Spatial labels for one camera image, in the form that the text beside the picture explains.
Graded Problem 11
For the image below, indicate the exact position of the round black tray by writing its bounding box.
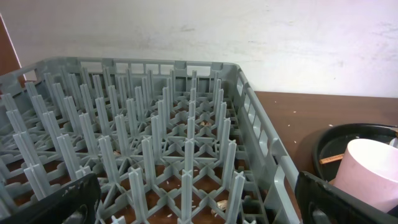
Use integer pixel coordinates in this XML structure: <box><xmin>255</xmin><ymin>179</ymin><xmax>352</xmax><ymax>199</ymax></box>
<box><xmin>312</xmin><ymin>123</ymin><xmax>397</xmax><ymax>181</ymax></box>

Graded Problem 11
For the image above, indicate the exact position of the wooden chopstick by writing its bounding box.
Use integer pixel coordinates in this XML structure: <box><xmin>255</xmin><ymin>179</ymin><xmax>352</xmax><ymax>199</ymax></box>
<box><xmin>319</xmin><ymin>154</ymin><xmax>344</xmax><ymax>164</ymax></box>

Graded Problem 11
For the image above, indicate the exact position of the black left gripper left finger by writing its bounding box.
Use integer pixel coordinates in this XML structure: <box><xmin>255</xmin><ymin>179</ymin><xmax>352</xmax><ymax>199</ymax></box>
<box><xmin>1</xmin><ymin>173</ymin><xmax>101</xmax><ymax>224</ymax></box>

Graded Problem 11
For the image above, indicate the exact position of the pink plastic cup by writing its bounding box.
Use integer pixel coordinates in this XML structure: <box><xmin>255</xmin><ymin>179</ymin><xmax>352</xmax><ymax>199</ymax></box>
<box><xmin>333</xmin><ymin>139</ymin><xmax>397</xmax><ymax>212</ymax></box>

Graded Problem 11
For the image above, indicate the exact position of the grey dishwasher rack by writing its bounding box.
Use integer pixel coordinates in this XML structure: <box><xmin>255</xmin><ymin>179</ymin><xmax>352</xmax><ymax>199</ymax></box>
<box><xmin>1</xmin><ymin>57</ymin><xmax>300</xmax><ymax>223</ymax></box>

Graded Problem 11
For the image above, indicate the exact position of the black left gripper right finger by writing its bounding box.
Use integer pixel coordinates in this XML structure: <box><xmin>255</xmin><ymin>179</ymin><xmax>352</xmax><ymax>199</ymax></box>
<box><xmin>295</xmin><ymin>172</ymin><xmax>397</xmax><ymax>224</ymax></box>

